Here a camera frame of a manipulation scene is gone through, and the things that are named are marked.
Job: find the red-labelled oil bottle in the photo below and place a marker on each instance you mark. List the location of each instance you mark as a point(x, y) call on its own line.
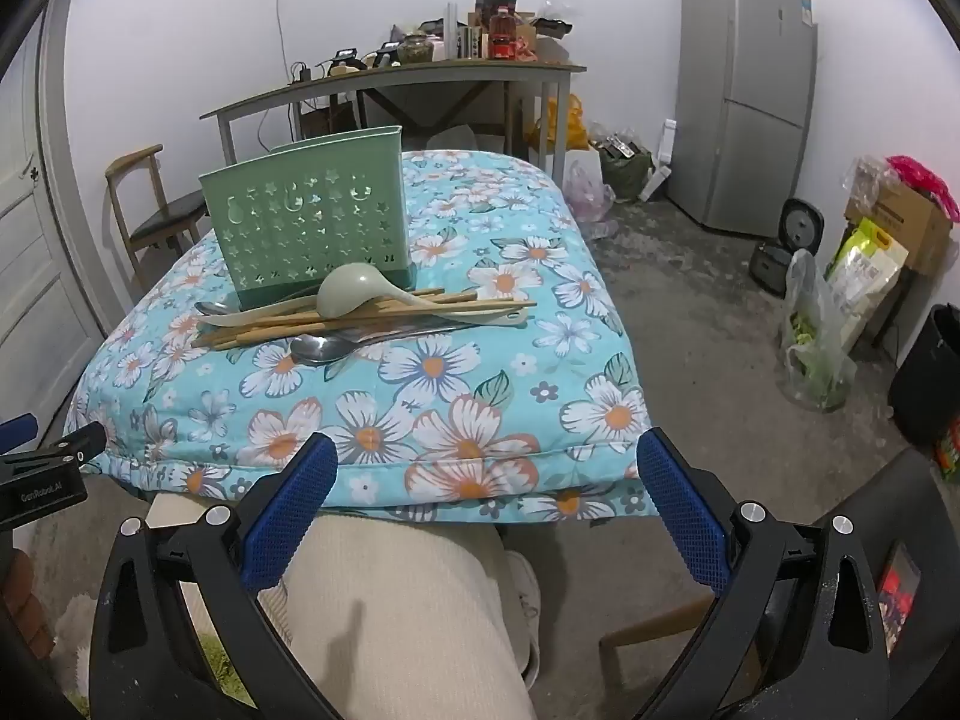
point(502, 37)

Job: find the pink-red plastic bag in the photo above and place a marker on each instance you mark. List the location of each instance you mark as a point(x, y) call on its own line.
point(919, 180)

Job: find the silver refrigerator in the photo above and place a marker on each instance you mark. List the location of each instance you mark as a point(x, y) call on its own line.
point(742, 90)

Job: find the person's left forearm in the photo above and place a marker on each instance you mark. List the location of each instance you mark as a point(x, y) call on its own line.
point(19, 592)

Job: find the green plastic utensil holder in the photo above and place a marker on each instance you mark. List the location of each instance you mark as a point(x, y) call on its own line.
point(300, 217)

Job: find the floral turquoise blanket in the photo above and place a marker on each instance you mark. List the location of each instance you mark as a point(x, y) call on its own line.
point(450, 420)

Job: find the white tube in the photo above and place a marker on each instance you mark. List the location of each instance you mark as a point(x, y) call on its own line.
point(452, 30)

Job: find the person's leg in beige trousers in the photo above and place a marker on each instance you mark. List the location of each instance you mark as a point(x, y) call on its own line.
point(405, 630)

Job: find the brown cardboard box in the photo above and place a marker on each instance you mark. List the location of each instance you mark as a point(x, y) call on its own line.
point(907, 229)

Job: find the yellow-green rice sack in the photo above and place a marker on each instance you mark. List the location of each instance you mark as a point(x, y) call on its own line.
point(862, 277)

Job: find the pale green plastic ladle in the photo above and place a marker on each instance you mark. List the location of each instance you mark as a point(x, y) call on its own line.
point(352, 289)

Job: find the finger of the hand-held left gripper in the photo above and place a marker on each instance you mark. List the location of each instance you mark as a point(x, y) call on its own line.
point(16, 433)
point(67, 450)

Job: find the white slipper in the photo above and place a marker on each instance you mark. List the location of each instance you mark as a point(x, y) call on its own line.
point(525, 607)

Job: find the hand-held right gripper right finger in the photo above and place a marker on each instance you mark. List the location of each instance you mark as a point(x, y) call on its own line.
point(682, 517)

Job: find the white panelled door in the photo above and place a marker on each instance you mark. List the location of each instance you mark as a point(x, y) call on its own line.
point(30, 240)

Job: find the yellow plastic bag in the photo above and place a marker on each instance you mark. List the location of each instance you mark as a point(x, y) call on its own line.
point(566, 124)

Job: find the red-orange snack packet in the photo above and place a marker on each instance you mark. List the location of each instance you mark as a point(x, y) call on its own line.
point(949, 457)

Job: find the dark snack box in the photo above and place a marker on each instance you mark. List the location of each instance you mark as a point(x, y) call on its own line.
point(491, 6)

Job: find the pink plastic bag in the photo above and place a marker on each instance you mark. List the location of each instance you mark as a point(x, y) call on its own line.
point(589, 191)

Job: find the black trash bin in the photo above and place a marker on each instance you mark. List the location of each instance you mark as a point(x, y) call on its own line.
point(930, 375)

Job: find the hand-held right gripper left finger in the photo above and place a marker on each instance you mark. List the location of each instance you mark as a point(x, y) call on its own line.
point(292, 517)

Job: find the black rice cooker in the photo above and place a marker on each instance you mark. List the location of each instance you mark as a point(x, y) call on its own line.
point(799, 229)

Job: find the clear plastic bag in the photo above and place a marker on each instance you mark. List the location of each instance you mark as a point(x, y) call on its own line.
point(866, 180)

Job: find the dark green bag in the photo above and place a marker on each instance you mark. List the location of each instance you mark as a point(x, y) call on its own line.
point(626, 169)

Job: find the glass jar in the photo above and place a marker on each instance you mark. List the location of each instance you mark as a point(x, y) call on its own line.
point(416, 49)

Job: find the black electronic device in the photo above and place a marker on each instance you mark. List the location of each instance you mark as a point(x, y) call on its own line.
point(341, 60)
point(388, 54)

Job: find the plastic bag with greens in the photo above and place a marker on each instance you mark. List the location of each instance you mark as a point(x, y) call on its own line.
point(814, 345)

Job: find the grey-framed wooden table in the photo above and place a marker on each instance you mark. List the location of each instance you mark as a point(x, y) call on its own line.
point(480, 67)

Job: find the metal spoon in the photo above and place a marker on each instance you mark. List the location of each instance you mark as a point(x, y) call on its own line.
point(322, 350)
point(217, 308)

